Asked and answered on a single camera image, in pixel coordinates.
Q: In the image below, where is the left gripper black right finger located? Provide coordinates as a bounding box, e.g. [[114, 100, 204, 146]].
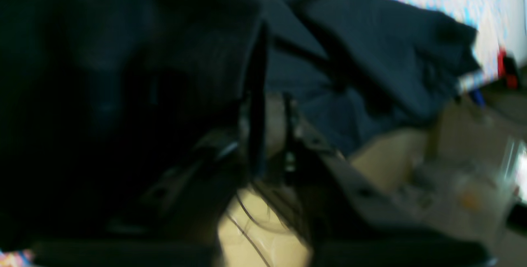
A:
[[282, 94, 494, 267]]

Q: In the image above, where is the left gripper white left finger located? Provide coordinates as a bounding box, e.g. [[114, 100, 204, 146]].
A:
[[106, 24, 270, 243]]

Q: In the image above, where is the black T-shirt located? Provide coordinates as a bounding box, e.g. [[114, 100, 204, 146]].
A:
[[1, 0, 479, 251]]

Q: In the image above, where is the blue clamp top left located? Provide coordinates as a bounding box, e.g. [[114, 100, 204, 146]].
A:
[[469, 47, 522, 107]]

